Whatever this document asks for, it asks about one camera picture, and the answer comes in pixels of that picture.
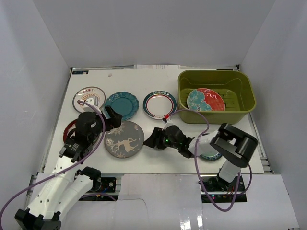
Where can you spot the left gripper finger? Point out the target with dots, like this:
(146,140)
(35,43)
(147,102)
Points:
(112,114)
(114,122)

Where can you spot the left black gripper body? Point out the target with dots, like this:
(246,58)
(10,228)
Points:
(105,120)

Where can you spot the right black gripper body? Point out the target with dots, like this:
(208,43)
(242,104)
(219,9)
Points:
(168,143)

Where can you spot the teal scalloped plate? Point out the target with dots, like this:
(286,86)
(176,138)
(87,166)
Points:
(123,103)

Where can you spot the grey deer plate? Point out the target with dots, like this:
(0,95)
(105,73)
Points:
(124,141)

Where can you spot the orange sunburst white plate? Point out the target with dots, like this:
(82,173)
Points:
(91,95)

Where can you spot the dark red round plate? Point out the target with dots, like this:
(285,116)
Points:
(68,131)

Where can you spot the white plate teal red rim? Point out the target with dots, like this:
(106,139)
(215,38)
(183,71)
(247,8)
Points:
(159,104)

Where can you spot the small teal patterned plate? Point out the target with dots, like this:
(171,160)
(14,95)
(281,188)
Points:
(211,156)

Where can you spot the red and teal floral plate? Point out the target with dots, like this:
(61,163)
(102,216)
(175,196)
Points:
(205,100)

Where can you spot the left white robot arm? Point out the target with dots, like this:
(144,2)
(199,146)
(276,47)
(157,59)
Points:
(68,183)

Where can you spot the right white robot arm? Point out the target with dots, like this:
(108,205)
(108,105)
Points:
(235,145)

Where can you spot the olive green plastic bin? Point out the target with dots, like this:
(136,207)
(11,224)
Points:
(233,86)

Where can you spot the dark label sticker left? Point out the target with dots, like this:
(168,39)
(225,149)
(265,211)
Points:
(80,72)

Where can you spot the white papers at back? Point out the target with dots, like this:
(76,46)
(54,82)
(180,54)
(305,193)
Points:
(156,66)

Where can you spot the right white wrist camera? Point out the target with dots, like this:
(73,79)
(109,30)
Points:
(167,120)

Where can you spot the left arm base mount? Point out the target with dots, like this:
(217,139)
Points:
(103,189)

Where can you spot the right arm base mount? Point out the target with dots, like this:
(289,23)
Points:
(224,194)

